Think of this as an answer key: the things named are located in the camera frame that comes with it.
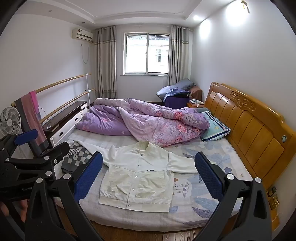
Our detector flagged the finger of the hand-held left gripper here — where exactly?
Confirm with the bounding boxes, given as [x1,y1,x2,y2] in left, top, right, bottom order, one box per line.
[0,142,70,180]
[0,129,39,163]

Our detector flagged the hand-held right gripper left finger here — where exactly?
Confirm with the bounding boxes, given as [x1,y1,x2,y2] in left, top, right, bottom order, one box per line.
[25,152,104,241]

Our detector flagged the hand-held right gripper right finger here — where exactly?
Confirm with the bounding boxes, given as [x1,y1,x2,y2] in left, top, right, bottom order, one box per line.
[192,152,272,241]

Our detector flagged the white snap-button jacket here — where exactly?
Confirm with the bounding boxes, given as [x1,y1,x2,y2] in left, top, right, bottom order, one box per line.
[73,140,200,212]

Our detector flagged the person's left hand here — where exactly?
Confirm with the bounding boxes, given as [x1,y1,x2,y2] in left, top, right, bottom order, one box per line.
[0,200,28,224]

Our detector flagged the grey checkered garment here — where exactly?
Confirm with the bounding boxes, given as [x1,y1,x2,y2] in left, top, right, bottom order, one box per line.
[61,142,97,174]

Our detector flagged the pink and grey towel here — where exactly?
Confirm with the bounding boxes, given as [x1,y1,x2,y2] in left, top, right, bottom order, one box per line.
[14,90,50,156]

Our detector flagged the white standing fan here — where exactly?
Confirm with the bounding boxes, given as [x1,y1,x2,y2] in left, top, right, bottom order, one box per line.
[0,106,23,137]

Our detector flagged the cat print bed sheet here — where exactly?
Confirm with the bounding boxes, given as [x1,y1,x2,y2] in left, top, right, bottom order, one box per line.
[52,128,253,232]

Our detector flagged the white cabinet with dark top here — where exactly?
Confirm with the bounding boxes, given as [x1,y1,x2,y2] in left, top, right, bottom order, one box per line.
[43,101,89,146]

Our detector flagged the striped blue pillow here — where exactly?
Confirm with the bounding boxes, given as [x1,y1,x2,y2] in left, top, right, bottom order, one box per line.
[200,111,231,142]

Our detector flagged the wooden headboard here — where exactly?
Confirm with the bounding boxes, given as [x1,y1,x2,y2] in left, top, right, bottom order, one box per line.
[205,82,285,193]

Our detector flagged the wooden nightstand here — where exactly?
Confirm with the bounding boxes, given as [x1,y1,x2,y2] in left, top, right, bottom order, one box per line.
[187,100,206,109]

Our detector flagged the purple floral quilt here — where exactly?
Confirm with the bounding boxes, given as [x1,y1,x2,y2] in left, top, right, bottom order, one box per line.
[75,98,211,148]

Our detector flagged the dark purple blanket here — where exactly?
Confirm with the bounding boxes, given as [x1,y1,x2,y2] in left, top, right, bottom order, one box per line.
[163,89,191,108]

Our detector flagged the brown chair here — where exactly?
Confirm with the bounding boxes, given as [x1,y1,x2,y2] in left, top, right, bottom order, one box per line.
[190,86,203,102]

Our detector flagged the grey striped curtain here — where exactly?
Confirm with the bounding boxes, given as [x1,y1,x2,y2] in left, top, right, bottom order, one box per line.
[168,24,193,87]
[94,26,118,100]

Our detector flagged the white air conditioner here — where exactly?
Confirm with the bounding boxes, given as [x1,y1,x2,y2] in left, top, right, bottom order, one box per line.
[72,28,94,43]

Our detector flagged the window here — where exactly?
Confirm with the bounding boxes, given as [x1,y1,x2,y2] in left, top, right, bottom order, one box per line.
[123,32,170,75]

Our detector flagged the black cable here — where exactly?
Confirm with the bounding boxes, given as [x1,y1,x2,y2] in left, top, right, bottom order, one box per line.
[38,106,55,121]

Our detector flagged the wooden wall bar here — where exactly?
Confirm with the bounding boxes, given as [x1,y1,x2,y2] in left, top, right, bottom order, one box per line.
[11,74,92,107]
[40,89,95,124]

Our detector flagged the white bar post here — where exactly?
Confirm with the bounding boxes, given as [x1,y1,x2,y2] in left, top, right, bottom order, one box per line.
[85,73,91,108]

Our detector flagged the brass bed bracket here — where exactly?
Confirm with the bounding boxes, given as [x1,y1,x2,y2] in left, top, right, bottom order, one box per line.
[267,186,279,211]

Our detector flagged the air conditioner cable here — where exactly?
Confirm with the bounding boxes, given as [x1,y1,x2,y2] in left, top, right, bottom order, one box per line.
[80,43,90,64]

